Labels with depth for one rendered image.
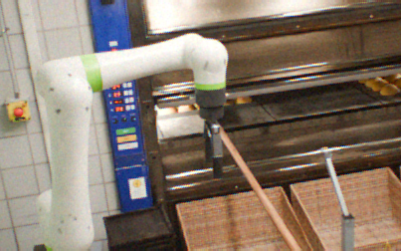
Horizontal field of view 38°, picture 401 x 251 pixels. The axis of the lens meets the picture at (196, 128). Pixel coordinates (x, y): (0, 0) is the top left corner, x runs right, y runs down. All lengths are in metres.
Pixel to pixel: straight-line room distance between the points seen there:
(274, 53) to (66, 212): 1.51
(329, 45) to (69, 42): 1.23
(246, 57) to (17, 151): 1.15
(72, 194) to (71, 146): 0.14
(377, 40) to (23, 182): 1.84
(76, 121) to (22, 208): 1.43
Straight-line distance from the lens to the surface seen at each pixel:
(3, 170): 2.86
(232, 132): 2.87
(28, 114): 2.67
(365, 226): 3.22
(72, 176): 1.61
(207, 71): 1.69
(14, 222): 2.97
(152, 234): 2.62
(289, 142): 3.01
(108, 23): 2.62
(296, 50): 2.86
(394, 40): 3.06
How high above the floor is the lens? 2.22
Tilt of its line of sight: 21 degrees down
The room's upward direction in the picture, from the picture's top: 6 degrees counter-clockwise
